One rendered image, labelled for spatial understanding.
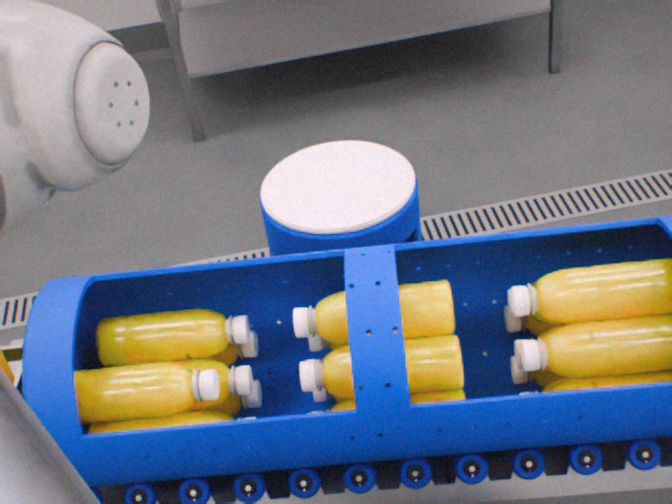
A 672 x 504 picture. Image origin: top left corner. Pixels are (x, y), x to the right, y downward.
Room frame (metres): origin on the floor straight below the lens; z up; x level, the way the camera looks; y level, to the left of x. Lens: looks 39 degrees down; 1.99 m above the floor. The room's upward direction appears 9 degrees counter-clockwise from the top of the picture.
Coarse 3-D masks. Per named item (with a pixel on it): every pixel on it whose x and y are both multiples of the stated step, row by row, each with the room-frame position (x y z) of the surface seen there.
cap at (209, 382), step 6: (204, 372) 0.87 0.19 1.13; (210, 372) 0.87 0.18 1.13; (216, 372) 0.88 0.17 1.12; (204, 378) 0.86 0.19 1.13; (210, 378) 0.86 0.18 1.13; (216, 378) 0.88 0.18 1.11; (204, 384) 0.86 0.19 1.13; (210, 384) 0.85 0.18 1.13; (216, 384) 0.87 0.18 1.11; (204, 390) 0.85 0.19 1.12; (210, 390) 0.85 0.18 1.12; (216, 390) 0.86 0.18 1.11; (204, 396) 0.85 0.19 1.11; (210, 396) 0.85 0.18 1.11; (216, 396) 0.85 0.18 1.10
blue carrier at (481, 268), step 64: (320, 256) 0.98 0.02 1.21; (384, 256) 0.93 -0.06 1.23; (448, 256) 1.02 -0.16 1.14; (512, 256) 1.01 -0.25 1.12; (576, 256) 1.01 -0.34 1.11; (640, 256) 1.00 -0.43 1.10; (64, 320) 0.90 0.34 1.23; (256, 320) 1.04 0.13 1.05; (384, 320) 0.83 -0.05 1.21; (64, 384) 0.83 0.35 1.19; (384, 384) 0.78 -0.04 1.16; (512, 384) 0.92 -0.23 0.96; (64, 448) 0.79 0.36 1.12; (128, 448) 0.79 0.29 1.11; (192, 448) 0.78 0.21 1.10; (256, 448) 0.77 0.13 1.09; (320, 448) 0.77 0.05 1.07; (384, 448) 0.76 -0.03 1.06; (448, 448) 0.76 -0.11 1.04; (512, 448) 0.77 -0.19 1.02
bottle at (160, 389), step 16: (112, 368) 0.89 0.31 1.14; (128, 368) 0.89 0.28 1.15; (144, 368) 0.88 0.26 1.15; (160, 368) 0.88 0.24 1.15; (176, 368) 0.88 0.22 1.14; (80, 384) 0.87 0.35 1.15; (96, 384) 0.87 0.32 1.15; (112, 384) 0.86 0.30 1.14; (128, 384) 0.86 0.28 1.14; (144, 384) 0.86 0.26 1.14; (160, 384) 0.85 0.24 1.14; (176, 384) 0.85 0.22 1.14; (192, 384) 0.86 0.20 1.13; (80, 400) 0.85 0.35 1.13; (96, 400) 0.85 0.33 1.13; (112, 400) 0.85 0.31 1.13; (128, 400) 0.85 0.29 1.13; (144, 400) 0.84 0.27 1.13; (160, 400) 0.84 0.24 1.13; (176, 400) 0.84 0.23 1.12; (192, 400) 0.85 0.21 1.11; (80, 416) 0.85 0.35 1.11; (96, 416) 0.84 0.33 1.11; (112, 416) 0.84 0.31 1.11; (128, 416) 0.84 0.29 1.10; (144, 416) 0.84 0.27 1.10; (160, 416) 0.84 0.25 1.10
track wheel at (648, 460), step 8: (632, 440) 0.78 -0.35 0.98; (640, 440) 0.78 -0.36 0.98; (648, 440) 0.78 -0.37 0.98; (632, 448) 0.77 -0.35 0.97; (640, 448) 0.77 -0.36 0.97; (648, 448) 0.77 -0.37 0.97; (656, 448) 0.77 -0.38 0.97; (632, 456) 0.77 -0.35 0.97; (640, 456) 0.77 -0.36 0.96; (648, 456) 0.76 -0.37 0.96; (656, 456) 0.76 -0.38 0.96; (632, 464) 0.76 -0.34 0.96; (640, 464) 0.76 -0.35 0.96; (648, 464) 0.76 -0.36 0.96; (656, 464) 0.76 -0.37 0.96
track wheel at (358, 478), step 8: (352, 464) 0.81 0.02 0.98; (360, 464) 0.81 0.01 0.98; (368, 464) 0.81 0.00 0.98; (344, 472) 0.81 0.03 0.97; (352, 472) 0.80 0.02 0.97; (360, 472) 0.80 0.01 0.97; (368, 472) 0.80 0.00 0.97; (344, 480) 0.80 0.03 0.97; (352, 480) 0.80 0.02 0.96; (360, 480) 0.79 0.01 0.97; (368, 480) 0.79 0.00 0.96; (352, 488) 0.79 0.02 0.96; (360, 488) 0.79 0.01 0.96; (368, 488) 0.79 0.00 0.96
